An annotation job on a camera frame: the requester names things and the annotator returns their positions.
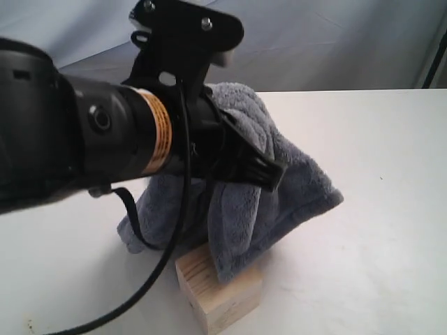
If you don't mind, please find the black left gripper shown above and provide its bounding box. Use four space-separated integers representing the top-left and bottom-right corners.
186 86 286 192

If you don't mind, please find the grey-blue fleece towel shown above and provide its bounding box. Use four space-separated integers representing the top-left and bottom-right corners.
116 82 345 284

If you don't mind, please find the light wooden cube block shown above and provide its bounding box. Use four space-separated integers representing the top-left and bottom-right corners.
175 244 263 334

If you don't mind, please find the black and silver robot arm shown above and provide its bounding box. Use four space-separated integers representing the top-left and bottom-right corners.
1 38 285 213

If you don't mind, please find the blue-grey backdrop cloth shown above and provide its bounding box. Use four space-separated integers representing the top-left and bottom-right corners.
1 1 446 91

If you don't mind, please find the black backdrop stand pole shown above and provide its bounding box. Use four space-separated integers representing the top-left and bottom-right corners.
421 31 447 89

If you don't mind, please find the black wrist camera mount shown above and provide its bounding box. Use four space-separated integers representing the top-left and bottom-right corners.
126 1 244 101

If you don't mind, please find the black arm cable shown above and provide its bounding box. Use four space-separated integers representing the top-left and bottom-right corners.
52 78 196 335

